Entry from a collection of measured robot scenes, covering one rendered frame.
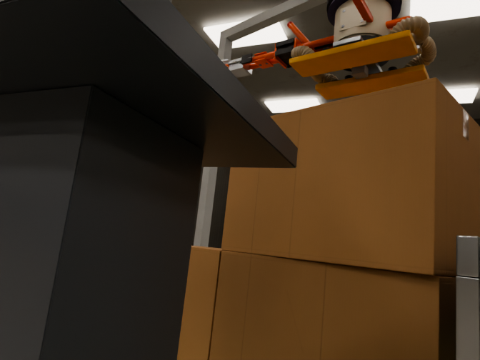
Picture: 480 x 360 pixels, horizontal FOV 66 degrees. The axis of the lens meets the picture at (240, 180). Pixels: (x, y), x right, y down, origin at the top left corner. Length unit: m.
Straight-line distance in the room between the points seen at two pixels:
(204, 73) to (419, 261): 0.58
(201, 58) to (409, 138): 0.57
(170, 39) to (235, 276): 0.84
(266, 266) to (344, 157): 0.35
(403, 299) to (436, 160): 0.28
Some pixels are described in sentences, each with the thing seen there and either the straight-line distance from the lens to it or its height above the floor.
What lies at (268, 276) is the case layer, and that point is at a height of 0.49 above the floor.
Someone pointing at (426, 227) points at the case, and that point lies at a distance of 0.80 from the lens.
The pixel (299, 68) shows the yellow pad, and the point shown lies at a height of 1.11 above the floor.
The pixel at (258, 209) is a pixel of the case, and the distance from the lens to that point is 1.04.
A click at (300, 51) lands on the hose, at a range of 1.21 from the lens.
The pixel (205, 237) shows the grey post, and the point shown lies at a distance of 4.26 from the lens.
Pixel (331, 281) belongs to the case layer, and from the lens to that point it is 0.90.
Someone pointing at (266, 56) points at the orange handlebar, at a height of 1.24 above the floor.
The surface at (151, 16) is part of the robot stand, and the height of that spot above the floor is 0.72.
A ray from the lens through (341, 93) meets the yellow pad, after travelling 1.35.
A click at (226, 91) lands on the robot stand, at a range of 0.42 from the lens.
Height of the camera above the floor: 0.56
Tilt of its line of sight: 10 degrees up
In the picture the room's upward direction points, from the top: 6 degrees clockwise
